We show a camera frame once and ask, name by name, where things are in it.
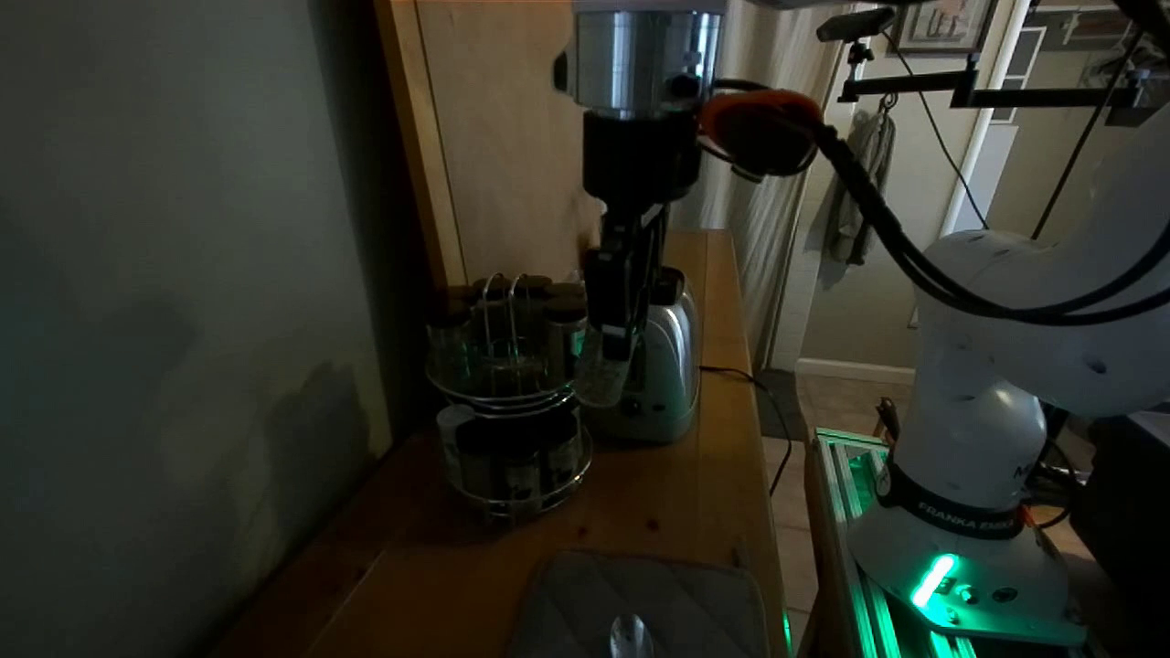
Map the stainless steel toaster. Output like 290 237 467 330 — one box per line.
589 268 706 447

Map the framed wall picture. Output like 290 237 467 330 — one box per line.
887 0 997 54

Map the spice jar with dark lid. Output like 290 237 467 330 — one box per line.
534 302 591 382
425 310 484 386

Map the round wire spice rack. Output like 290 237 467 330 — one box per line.
421 269 598 526

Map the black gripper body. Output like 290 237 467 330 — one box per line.
578 107 708 248

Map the small glass spice bottle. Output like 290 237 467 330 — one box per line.
569 322 640 413

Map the large wooden board panel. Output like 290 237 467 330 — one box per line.
371 0 613 294

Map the dark grey flat mat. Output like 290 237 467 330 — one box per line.
506 547 780 658

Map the black camera stand bar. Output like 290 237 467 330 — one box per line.
814 4 1170 118

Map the hanging grey cloth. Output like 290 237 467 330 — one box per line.
831 101 898 268

